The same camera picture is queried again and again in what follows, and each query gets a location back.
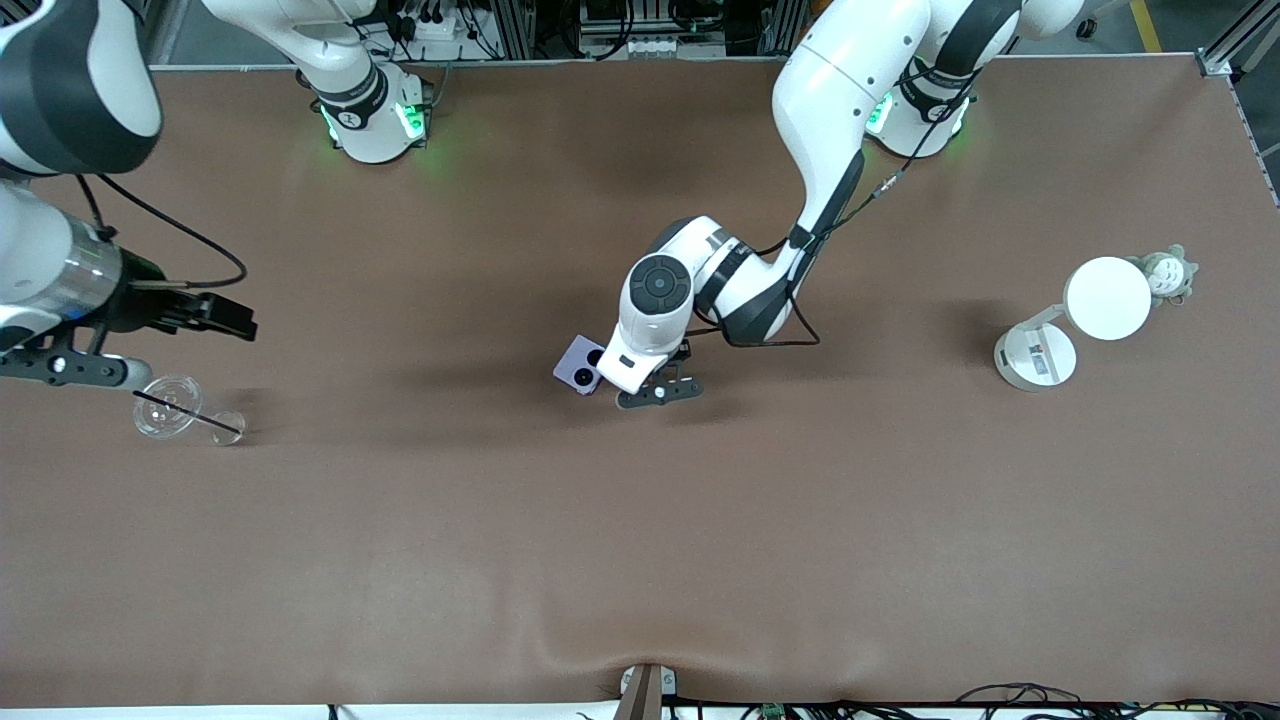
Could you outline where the clear glass goblet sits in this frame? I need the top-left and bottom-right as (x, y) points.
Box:
(133, 375), (246, 446)

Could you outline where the white round desk lamp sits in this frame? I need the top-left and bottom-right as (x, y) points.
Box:
(993, 257), (1153, 392)

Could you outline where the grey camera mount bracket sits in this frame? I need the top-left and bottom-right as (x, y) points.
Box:
(618, 662), (678, 720)

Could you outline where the lilac folding phone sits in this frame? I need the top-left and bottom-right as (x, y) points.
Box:
(553, 334), (607, 397)

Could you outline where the thin black stick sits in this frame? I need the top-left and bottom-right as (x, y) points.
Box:
(133, 391), (244, 435)

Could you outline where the white power strip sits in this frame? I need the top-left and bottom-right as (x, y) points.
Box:
(395, 8), (471, 43)

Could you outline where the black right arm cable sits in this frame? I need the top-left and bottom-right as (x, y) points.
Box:
(75, 173), (248, 293)

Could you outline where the brown table mat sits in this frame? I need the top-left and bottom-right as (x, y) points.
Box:
(0, 55), (1280, 706)

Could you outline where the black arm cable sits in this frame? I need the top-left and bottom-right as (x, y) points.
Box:
(695, 60), (986, 349)
(75, 173), (248, 293)

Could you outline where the grey-green totoro plush toy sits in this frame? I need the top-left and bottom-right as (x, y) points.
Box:
(1130, 244), (1199, 306)

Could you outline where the aluminium corner profile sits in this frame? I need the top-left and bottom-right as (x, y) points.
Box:
(1198, 0), (1280, 77)

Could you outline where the black floor cable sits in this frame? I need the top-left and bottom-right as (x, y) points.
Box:
(955, 683), (1086, 707)

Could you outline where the aluminium frame post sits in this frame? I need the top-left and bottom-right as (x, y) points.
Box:
(488, 0), (536, 61)

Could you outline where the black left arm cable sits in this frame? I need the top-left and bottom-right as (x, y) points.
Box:
(695, 60), (986, 349)

